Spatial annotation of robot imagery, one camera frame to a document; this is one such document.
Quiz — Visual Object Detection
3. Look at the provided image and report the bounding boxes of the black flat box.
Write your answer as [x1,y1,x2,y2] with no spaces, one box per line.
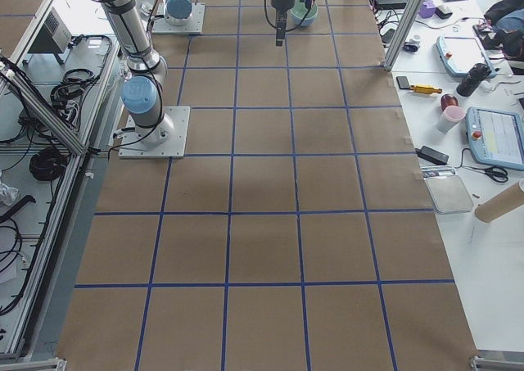
[395,75,411,90]

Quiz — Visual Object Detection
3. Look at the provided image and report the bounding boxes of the white square scale tray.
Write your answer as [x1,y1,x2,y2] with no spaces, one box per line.
[425,175,473,215]

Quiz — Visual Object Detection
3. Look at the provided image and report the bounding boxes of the white cup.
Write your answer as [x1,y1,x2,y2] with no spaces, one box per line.
[436,105,466,133]

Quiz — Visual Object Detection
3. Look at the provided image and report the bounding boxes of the black water bottle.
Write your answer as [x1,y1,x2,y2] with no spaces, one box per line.
[456,63,491,97]

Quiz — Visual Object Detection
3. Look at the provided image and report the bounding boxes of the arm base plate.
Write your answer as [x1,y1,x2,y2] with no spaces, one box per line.
[118,106,191,159]
[152,2,206,35]

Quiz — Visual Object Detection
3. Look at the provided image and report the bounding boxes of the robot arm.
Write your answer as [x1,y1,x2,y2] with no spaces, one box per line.
[164,0,193,26]
[96,0,174,147]

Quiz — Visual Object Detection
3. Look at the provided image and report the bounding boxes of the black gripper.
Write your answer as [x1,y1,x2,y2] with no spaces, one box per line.
[271,0,295,46]

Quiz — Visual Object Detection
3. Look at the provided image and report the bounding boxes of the red apple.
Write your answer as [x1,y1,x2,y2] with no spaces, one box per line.
[440,93,459,111]

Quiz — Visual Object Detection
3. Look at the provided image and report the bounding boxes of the near teach pendant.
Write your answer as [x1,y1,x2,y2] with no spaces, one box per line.
[465,106,523,171]

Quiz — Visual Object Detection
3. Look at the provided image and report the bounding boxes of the black scissors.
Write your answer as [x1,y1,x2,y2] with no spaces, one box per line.
[476,165,508,183]

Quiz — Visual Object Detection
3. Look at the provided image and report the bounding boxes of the purple block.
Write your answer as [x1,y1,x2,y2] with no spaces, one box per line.
[418,0,436,19]

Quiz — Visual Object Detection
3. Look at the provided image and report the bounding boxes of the far teach pendant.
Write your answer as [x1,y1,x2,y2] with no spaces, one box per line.
[436,36,497,79]

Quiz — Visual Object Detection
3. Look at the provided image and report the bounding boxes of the aluminium frame post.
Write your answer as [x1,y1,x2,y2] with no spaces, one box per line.
[382,0,424,71]

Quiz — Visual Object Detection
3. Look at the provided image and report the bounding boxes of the teach pendant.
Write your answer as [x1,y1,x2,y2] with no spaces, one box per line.
[465,106,523,171]
[436,36,497,79]

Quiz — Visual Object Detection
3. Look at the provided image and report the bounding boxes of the black power adapter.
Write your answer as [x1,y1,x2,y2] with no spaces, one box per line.
[415,146,449,165]

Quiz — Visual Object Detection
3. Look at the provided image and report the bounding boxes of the grey electronics box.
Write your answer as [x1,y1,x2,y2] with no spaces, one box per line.
[23,7,72,65]

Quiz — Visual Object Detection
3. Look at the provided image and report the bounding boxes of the blue bowl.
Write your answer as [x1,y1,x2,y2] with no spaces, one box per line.
[291,13,318,28]

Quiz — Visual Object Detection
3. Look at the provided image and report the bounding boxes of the green bowl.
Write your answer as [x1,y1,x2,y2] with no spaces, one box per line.
[291,2,318,16]

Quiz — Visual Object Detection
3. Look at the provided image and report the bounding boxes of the cardboard tube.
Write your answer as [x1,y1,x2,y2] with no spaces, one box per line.
[474,180,523,223]

